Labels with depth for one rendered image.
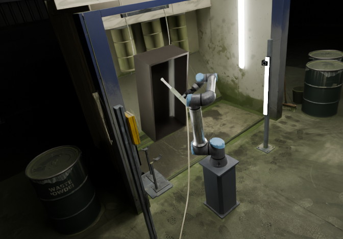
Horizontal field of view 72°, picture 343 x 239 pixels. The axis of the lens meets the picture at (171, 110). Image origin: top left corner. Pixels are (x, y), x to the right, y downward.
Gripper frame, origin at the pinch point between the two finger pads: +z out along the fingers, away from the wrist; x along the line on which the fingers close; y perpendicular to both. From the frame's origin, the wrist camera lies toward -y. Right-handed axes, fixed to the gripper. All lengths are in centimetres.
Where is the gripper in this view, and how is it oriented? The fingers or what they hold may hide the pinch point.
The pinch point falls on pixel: (181, 100)
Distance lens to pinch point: 275.9
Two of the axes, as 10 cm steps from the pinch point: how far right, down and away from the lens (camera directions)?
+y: 2.0, 1.5, 9.7
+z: -7.0, 7.1, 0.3
